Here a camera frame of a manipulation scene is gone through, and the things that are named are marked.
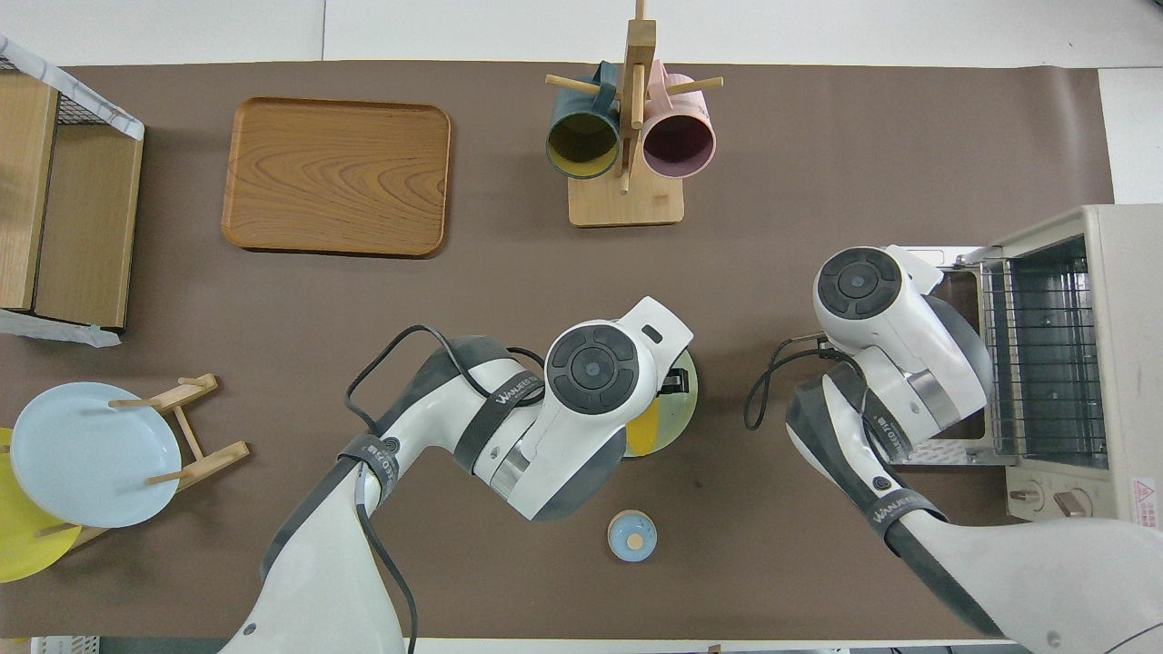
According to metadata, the pink mug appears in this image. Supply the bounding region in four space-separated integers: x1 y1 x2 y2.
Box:
641 60 718 179

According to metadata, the metal oven wire rack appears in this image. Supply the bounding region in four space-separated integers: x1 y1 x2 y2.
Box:
981 259 1109 455

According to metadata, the glass oven door with handle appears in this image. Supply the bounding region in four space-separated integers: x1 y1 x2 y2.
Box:
895 245 1011 467

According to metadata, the brown wooden tray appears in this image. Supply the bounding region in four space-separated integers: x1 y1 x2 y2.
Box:
222 97 452 259

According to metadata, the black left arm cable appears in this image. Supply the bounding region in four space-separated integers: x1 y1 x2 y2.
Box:
345 324 546 654

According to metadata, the dark teal mug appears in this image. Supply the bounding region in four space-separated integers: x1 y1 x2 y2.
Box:
545 62 623 181

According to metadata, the yellow plate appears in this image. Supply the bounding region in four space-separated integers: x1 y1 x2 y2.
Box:
0 428 83 583

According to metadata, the pale green plate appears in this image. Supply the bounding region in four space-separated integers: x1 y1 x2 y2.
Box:
622 350 699 458

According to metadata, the wire and wood shelf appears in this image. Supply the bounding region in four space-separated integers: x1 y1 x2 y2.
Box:
0 54 144 330

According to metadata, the wooden mug tree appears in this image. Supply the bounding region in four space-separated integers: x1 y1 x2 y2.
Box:
545 0 725 228

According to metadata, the wooden plate rack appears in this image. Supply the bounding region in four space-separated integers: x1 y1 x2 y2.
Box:
36 373 251 550

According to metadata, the brown table mat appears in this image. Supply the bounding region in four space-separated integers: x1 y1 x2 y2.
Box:
0 60 1155 641

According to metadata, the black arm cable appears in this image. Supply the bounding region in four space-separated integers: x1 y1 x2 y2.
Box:
345 324 546 654
745 334 873 432

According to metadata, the yellow corn cob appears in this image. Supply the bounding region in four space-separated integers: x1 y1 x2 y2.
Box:
627 400 662 457

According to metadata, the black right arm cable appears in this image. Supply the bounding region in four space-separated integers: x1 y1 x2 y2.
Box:
745 334 873 432

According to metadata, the light blue plate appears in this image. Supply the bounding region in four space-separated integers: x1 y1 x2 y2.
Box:
10 382 183 529

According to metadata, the beige toaster oven housing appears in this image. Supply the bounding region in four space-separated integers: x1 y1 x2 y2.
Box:
977 204 1163 546

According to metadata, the white checked cloth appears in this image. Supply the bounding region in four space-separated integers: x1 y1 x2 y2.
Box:
0 35 144 140

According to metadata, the white paper strip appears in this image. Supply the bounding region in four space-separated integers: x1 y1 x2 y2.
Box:
0 309 122 348

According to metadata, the small blue dome lid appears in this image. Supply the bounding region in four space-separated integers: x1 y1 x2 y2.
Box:
607 510 659 563

